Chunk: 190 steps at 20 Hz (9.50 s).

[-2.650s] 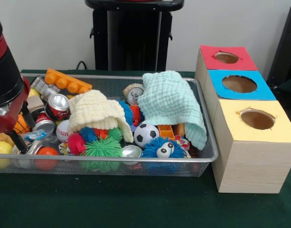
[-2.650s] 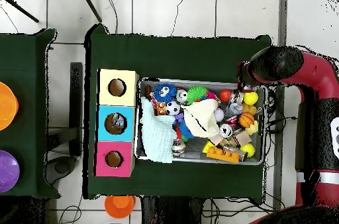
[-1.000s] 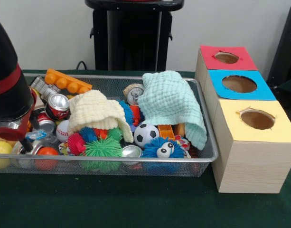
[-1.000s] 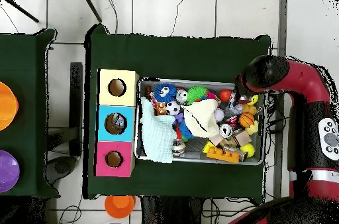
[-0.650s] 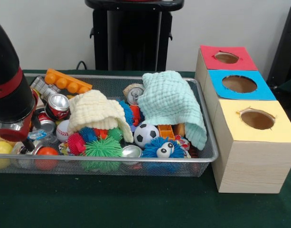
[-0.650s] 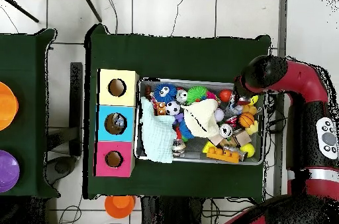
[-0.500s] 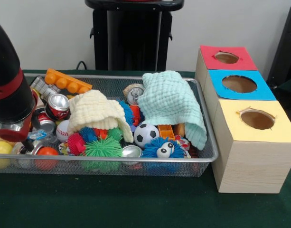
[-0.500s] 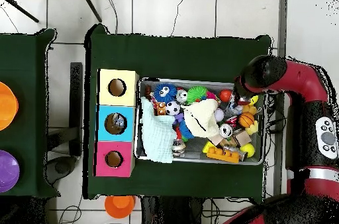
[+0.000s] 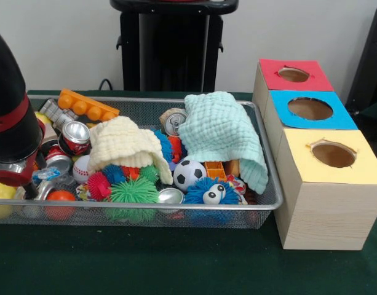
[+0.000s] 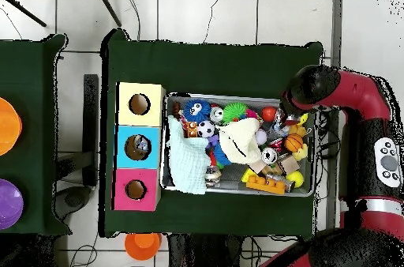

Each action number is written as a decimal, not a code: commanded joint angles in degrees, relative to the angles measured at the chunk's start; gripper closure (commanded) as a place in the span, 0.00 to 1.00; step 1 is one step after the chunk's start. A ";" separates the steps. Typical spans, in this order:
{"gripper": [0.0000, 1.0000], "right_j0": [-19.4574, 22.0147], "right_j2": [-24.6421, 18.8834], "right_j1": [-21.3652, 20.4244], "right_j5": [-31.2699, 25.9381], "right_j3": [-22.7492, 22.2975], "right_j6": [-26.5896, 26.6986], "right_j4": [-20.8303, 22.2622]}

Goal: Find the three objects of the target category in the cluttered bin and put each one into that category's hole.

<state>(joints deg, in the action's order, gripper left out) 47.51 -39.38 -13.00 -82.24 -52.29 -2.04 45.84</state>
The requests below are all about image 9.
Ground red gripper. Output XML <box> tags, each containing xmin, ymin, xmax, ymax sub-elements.
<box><xmin>0</xmin><ymin>121</ymin><xmax>48</xmax><ymax>200</ymax></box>

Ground long orange toy block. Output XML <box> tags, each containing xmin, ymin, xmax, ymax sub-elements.
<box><xmin>58</xmin><ymin>88</ymin><xmax>121</xmax><ymax>122</ymax></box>

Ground cream muslin cloth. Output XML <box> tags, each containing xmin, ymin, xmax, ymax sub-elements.
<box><xmin>87</xmin><ymin>116</ymin><xmax>173</xmax><ymax>185</ymax></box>

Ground mint muslin cloth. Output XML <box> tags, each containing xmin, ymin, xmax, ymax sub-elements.
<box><xmin>177</xmin><ymin>91</ymin><xmax>269</xmax><ymax>195</ymax></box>

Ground wooden box with three holes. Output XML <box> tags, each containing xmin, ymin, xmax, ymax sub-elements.
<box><xmin>252</xmin><ymin>58</ymin><xmax>377</xmax><ymax>250</ymax></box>

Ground clear bottle blue label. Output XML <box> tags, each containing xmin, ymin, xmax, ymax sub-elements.
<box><xmin>33</xmin><ymin>167</ymin><xmax>62</xmax><ymax>185</ymax></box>

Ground red rubber ball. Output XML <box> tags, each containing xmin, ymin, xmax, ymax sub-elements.
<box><xmin>46</xmin><ymin>189</ymin><xmax>77</xmax><ymax>221</ymax></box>

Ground white baseball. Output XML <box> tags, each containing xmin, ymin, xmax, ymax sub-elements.
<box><xmin>72</xmin><ymin>154</ymin><xmax>91</xmax><ymax>184</ymax></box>

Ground red soda can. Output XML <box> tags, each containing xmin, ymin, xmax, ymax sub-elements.
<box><xmin>58</xmin><ymin>120</ymin><xmax>91</xmax><ymax>157</ymax></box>

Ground multicoloured spiky caterpillar toy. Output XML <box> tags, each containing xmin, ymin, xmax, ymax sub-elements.
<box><xmin>87</xmin><ymin>164</ymin><xmax>160</xmax><ymax>200</ymax></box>

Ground green spiky rubber ball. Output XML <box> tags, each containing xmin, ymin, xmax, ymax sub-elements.
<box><xmin>109</xmin><ymin>178</ymin><xmax>160</xmax><ymax>222</ymax></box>

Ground black and white soccer ball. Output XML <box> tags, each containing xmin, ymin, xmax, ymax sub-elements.
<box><xmin>173</xmin><ymin>159</ymin><xmax>207</xmax><ymax>193</ymax></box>

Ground blue spiky ball with eyes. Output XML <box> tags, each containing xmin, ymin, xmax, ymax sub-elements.
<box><xmin>183</xmin><ymin>177</ymin><xmax>241</xmax><ymax>224</ymax></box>

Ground dark green tablecloth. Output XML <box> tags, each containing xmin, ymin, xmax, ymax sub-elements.
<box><xmin>0</xmin><ymin>89</ymin><xmax>377</xmax><ymax>295</ymax></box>

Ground black equipment case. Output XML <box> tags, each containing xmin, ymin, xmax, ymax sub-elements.
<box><xmin>344</xmin><ymin>4</ymin><xmax>377</xmax><ymax>114</ymax></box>

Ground black cable loop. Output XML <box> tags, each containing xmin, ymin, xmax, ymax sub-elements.
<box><xmin>98</xmin><ymin>78</ymin><xmax>121</xmax><ymax>90</ymax></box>

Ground silver wire mesh bin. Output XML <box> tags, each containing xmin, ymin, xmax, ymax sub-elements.
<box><xmin>0</xmin><ymin>95</ymin><xmax>284</xmax><ymax>230</ymax></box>

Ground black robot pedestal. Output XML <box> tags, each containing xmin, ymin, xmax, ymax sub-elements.
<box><xmin>109</xmin><ymin>0</ymin><xmax>240</xmax><ymax>92</ymax></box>

